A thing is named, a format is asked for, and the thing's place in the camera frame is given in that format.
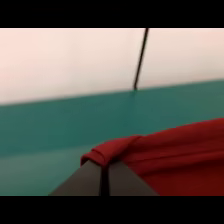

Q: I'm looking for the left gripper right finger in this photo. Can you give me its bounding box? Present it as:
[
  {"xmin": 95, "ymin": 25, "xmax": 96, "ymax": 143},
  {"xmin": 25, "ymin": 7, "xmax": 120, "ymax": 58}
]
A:
[{"xmin": 107, "ymin": 159, "xmax": 160, "ymax": 197}]

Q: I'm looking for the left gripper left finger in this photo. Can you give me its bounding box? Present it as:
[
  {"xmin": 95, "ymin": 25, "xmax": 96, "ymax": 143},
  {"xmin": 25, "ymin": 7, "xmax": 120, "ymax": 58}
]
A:
[{"xmin": 49, "ymin": 160, "xmax": 103, "ymax": 197}]

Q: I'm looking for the red T-shirt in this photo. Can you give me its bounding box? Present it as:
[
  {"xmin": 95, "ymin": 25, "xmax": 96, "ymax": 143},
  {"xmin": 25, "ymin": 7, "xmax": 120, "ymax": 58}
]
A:
[{"xmin": 80, "ymin": 117, "xmax": 224, "ymax": 197}]

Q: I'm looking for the thin black pole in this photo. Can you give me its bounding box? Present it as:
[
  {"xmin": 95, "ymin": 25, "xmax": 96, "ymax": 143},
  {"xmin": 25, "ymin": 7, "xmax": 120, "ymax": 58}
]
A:
[{"xmin": 132, "ymin": 28, "xmax": 150, "ymax": 91}]

